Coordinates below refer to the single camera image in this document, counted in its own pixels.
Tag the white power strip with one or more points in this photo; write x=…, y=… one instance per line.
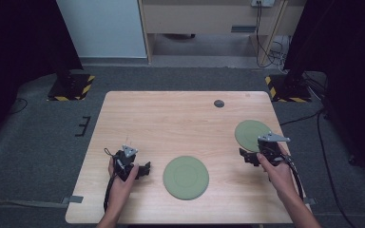
x=263, y=3

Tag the black striped stand base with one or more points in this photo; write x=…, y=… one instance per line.
x=286, y=91
x=71, y=88

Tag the person's left hand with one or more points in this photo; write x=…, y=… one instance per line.
x=120, y=190

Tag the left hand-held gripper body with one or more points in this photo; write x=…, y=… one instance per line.
x=124, y=161

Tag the dark curtain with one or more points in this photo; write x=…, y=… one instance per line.
x=345, y=47
x=15, y=41

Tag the light wooden cabinet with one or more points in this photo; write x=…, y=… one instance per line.
x=202, y=15

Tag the white panel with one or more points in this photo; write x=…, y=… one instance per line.
x=101, y=28

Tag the grey tape strip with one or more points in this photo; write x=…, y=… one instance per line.
x=310, y=201
x=72, y=199

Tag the person's right hand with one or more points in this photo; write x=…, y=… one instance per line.
x=277, y=177

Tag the green round plate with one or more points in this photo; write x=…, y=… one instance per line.
x=186, y=178
x=247, y=134

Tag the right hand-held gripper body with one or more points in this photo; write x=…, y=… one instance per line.
x=271, y=147

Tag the dark round table grommet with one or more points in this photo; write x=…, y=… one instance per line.
x=219, y=103

